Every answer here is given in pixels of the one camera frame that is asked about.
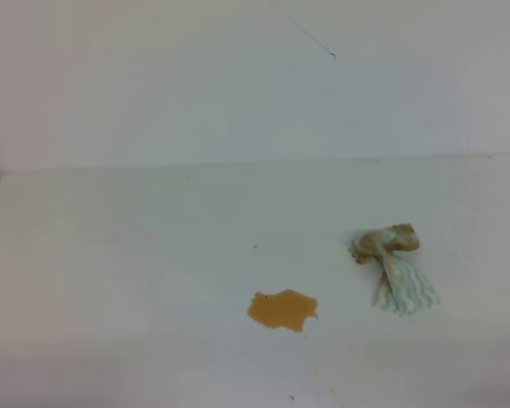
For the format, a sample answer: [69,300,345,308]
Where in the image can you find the green striped stained rag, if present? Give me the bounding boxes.
[349,223,440,316]

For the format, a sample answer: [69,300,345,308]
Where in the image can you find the brown coffee puddle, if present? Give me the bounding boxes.
[246,289,319,333]

